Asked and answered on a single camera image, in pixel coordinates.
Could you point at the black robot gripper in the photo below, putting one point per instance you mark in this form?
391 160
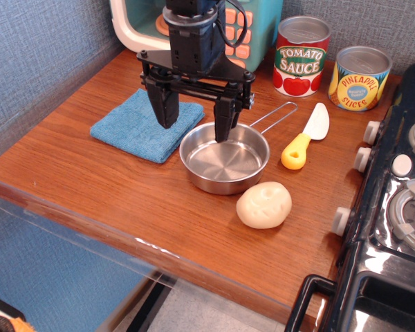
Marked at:
196 65

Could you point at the beige toy potato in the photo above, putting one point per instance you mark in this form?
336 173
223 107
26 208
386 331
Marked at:
264 206

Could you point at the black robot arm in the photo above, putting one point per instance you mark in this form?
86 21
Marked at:
190 5

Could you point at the folded blue cloth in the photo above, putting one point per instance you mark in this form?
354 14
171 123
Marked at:
132 127

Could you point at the small steel pan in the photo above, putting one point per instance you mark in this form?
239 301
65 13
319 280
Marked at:
236 164

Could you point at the teal toy microwave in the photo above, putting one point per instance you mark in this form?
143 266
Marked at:
139 25

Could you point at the tomato sauce can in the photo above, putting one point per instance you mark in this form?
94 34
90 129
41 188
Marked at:
300 54

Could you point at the pineapple slices can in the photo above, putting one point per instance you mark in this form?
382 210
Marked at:
359 78

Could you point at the black toy stove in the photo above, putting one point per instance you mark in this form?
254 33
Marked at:
375 286

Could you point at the yellow handled toy knife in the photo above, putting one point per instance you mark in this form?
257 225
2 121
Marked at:
295 153

